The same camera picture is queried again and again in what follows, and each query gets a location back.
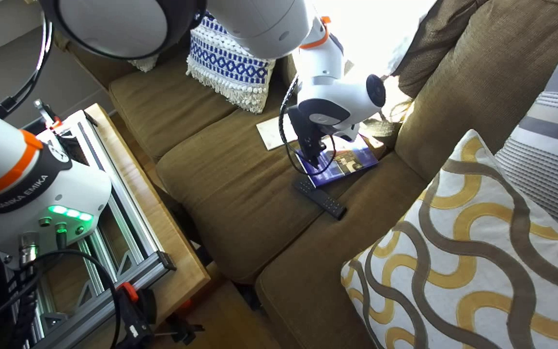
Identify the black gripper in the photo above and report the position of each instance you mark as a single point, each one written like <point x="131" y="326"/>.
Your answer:
<point x="308" y="133"/>

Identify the white book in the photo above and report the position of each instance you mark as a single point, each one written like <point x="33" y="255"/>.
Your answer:
<point x="273" y="133"/>

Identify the blue book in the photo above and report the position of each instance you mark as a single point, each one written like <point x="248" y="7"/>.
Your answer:
<point x="335" y="166"/>

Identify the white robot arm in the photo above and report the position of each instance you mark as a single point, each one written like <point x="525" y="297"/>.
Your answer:
<point x="327" y="102"/>

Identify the black remote control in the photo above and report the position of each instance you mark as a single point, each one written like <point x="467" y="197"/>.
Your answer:
<point x="319" y="198"/>

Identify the blue white patterned pillow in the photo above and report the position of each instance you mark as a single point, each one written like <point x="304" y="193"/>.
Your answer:
<point x="219" y="63"/>

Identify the brown fabric sofa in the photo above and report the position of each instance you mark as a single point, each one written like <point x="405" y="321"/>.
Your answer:
<point x="449" y="67"/>

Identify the yellow grey wave pillow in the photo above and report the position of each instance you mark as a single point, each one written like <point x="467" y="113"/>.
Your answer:
<point x="472" y="264"/>

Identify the black orange clamp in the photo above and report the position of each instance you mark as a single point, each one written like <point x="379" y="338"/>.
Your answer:
<point x="137" y="313"/>

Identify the white robot base with orange ring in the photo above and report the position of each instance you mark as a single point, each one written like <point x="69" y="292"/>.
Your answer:
<point x="44" y="193"/>

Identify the aluminium frame mount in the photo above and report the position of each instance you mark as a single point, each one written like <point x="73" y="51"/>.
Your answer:
<point x="97" y="292"/>

